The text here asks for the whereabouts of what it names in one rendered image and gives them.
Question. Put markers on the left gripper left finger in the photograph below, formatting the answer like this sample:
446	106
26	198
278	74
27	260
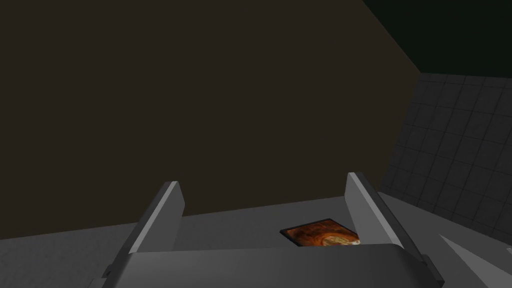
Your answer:
160	218

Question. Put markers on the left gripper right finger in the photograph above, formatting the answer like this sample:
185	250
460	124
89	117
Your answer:
366	212

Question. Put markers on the orange brown book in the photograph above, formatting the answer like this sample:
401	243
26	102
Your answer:
316	234

